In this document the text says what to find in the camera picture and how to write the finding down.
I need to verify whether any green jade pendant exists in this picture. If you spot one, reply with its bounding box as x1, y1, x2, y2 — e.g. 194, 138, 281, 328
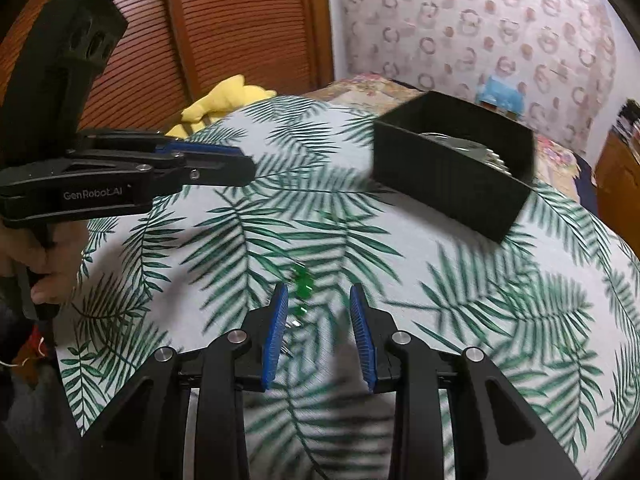
288, 261, 314, 327

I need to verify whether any black square jewelry box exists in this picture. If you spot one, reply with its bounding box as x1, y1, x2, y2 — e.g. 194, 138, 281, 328
372, 91, 535, 243

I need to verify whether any silver metal bangle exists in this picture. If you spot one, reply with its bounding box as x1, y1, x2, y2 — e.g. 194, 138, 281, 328
421, 132, 486, 153

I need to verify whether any person's left hand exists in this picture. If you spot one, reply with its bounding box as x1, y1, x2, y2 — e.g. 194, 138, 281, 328
1, 221, 89, 304

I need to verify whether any yellow pikachu plush toy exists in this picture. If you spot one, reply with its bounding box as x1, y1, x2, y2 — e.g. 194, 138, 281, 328
165, 74, 277, 140

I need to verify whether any brown louvered wardrobe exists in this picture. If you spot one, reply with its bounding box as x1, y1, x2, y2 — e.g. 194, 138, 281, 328
1, 0, 334, 129

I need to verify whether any floral bed blanket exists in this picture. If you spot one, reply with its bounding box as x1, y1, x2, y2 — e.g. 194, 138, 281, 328
306, 74, 596, 209

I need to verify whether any blue plush toy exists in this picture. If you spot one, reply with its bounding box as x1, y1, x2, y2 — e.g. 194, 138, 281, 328
475, 76, 525, 120

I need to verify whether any wooden cabinet counter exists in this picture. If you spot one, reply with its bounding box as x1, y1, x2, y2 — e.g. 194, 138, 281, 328
594, 129, 640, 256

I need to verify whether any pink circle pattern curtain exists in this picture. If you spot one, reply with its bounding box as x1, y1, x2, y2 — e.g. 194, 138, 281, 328
342, 0, 616, 153

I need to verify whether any stack of folded clothes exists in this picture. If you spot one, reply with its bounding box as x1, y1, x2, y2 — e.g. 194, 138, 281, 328
614, 99, 640, 145

